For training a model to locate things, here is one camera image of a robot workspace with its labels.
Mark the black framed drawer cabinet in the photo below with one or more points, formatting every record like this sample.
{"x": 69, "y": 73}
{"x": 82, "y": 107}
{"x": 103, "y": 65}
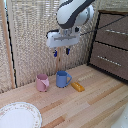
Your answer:
{"x": 94, "y": 36}

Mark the thin wooden stick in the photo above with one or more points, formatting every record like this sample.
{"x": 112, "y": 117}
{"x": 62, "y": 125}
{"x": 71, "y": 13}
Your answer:
{"x": 59, "y": 63}

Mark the bamboo blind screen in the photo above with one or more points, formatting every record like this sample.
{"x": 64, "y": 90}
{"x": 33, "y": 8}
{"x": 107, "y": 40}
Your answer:
{"x": 33, "y": 40}

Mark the blue mug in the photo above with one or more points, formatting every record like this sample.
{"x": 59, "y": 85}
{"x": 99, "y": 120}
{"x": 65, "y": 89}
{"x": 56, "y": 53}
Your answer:
{"x": 61, "y": 80}

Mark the brown drawer front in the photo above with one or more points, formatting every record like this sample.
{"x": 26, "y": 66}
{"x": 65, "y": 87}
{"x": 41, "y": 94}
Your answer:
{"x": 111, "y": 23}
{"x": 110, "y": 68}

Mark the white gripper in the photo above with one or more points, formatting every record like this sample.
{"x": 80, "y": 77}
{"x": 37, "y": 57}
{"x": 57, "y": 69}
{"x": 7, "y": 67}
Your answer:
{"x": 63, "y": 39}

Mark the yellow bread stick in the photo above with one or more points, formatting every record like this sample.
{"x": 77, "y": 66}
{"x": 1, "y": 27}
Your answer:
{"x": 77, "y": 86}

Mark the white patterned plate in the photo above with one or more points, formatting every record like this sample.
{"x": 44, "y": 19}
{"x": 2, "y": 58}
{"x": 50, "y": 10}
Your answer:
{"x": 18, "y": 116}

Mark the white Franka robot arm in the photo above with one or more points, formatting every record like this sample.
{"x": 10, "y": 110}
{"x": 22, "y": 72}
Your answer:
{"x": 71, "y": 11}

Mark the pink mug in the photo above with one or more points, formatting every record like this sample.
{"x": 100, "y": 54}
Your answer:
{"x": 42, "y": 83}

